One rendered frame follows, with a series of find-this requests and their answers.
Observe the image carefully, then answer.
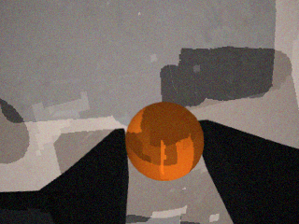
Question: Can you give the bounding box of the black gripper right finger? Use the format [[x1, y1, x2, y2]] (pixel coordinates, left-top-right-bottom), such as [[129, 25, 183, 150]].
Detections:
[[198, 119, 299, 224]]

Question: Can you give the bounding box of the brown ball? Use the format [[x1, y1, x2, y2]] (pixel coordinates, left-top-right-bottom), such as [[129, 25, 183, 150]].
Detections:
[[126, 102, 205, 180]]

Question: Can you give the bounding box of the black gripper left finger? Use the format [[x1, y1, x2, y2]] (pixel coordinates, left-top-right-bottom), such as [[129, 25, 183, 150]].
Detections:
[[0, 128, 128, 224]]

